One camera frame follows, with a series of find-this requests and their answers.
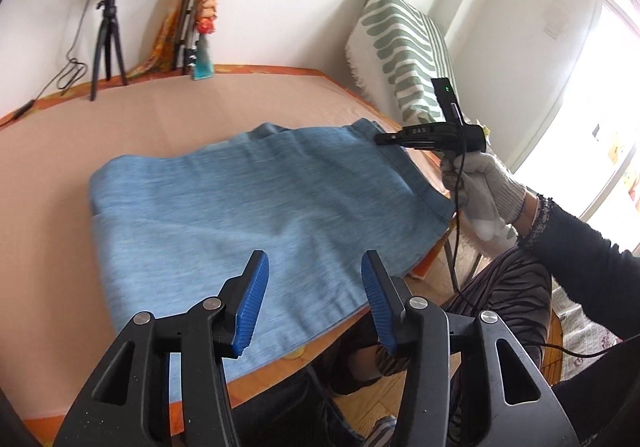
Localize light blue denim pants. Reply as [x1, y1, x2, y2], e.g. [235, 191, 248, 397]
[89, 118, 454, 380]

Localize right forearm dark sleeve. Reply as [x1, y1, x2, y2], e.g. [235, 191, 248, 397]
[520, 196, 640, 340]

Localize right hand white glove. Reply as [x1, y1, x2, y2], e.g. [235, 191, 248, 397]
[440, 152, 526, 241]

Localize green white patterned cushion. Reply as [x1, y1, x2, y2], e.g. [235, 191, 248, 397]
[345, 0, 456, 126]

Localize peach fleece blanket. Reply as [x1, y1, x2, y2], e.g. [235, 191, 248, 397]
[0, 72, 392, 423]

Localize orange haired doll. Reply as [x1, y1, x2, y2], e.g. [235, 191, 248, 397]
[192, 0, 217, 81]

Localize silver folded tripod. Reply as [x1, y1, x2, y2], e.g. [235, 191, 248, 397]
[172, 0, 196, 75]

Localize orange patterned scarf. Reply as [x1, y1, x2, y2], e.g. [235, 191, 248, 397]
[127, 0, 218, 80]

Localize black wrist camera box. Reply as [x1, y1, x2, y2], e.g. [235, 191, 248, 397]
[432, 77, 463, 125]

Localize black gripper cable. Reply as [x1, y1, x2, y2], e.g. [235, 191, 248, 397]
[447, 101, 622, 361]

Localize black ring light tripod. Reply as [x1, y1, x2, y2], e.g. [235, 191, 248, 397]
[89, 0, 128, 101]

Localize black ring light cable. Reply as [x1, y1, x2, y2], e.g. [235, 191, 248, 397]
[0, 0, 99, 128]

